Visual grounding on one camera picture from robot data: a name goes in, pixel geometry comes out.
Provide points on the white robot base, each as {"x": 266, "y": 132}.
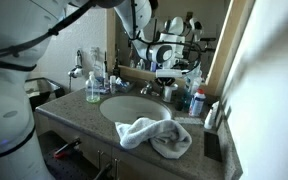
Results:
{"x": 22, "y": 21}

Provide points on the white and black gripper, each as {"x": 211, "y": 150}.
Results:
{"x": 165, "y": 73}

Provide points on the clear soap pump bottle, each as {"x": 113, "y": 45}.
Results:
{"x": 92, "y": 89}

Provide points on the chrome sink faucet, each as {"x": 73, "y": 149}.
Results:
{"x": 148, "y": 89}

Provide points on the white oval sink basin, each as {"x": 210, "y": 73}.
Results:
{"x": 127, "y": 109}

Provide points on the red handled clamp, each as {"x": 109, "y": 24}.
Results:
{"x": 64, "y": 150}

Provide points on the wood framed wall mirror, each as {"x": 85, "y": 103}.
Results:
{"x": 135, "y": 15}

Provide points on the cabinet door handle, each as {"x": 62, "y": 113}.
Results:
{"x": 100, "y": 153}

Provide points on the wall mounted hair dryer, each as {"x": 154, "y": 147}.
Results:
{"x": 77, "y": 71}

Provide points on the white terry towel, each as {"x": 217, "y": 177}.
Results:
{"x": 167, "y": 137}

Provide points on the blue mouthwash bottle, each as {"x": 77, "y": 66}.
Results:
{"x": 192, "y": 83}

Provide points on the small white squeeze bottle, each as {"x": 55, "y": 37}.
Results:
{"x": 211, "y": 116}

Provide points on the white bottle with red cap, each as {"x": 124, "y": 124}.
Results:
{"x": 197, "y": 102}

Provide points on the silver pill blister pack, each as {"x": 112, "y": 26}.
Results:
{"x": 188, "y": 120}

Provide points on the black tray of toiletries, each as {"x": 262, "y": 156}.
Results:
{"x": 115, "y": 84}

